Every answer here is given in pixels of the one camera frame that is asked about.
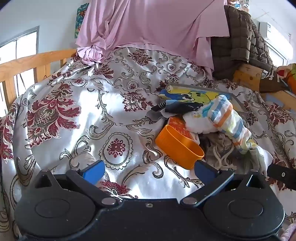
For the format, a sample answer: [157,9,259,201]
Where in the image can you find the orange cardboard box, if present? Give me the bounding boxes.
[168,116,200,144]

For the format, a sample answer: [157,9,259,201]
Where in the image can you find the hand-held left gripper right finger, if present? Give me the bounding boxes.
[180,159,267,208]

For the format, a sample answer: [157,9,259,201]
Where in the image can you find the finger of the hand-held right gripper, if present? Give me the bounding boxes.
[267,164,296,191]

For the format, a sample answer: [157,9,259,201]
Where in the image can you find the black sock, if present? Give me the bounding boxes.
[151,101,204,114]

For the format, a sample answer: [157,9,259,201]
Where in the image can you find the grey cartoon print tray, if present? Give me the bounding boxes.
[158,83,249,114]

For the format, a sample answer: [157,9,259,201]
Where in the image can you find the colourful cartoon wall poster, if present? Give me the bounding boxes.
[228,0,250,11]

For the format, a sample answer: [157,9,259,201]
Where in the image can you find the window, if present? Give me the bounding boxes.
[0,25,40,116]

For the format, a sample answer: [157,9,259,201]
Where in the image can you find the striped white baby towel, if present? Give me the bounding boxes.
[183,95,267,172]

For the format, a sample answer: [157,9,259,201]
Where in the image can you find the floral satin blanket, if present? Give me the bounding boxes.
[0,45,296,241]

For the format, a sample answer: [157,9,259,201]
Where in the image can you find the pink bed sheet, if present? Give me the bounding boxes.
[75,0,230,78]

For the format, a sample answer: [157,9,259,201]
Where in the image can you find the wooden bed frame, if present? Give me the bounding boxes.
[0,49,78,109]

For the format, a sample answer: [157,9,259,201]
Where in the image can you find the wooden bunk frame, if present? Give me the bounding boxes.
[232,62,296,112]

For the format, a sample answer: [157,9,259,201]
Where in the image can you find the brown quilted jacket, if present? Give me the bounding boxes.
[210,5,278,80]

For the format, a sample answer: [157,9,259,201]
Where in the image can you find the orange plastic cup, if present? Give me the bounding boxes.
[155,125,205,170]

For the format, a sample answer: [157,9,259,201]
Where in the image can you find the white air conditioner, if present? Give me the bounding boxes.
[258,21,293,59]

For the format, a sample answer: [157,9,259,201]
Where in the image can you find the brown printed cloth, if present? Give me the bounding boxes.
[259,70,288,93]

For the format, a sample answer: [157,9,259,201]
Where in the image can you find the beige knitted cloth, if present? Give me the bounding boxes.
[203,132,253,172]

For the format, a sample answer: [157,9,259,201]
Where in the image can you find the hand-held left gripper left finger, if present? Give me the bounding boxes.
[33,159,118,208]

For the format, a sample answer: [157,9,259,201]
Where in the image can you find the teal wall poster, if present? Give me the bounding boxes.
[74,2,89,39]

